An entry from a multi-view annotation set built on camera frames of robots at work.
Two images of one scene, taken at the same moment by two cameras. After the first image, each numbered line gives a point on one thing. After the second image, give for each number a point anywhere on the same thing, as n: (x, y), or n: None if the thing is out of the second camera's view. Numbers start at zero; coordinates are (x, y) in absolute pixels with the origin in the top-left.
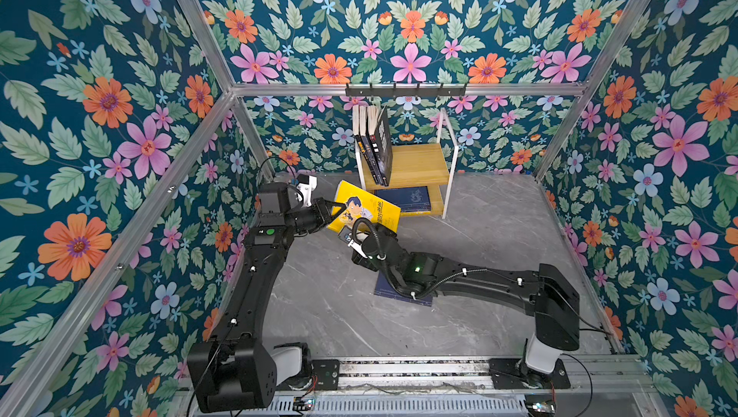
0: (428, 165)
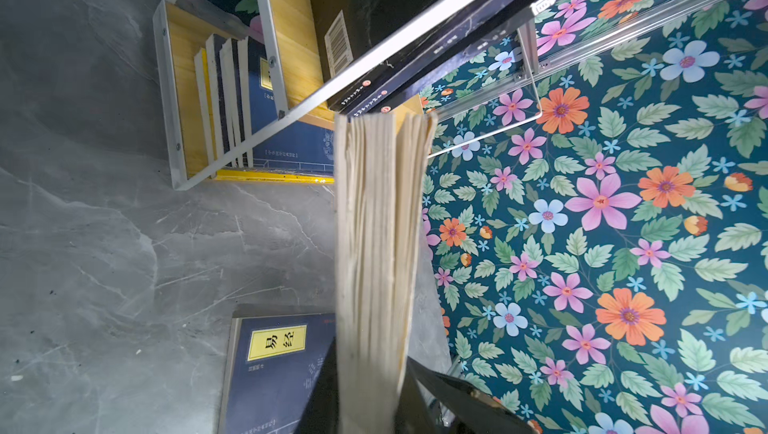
0: (264, 5)
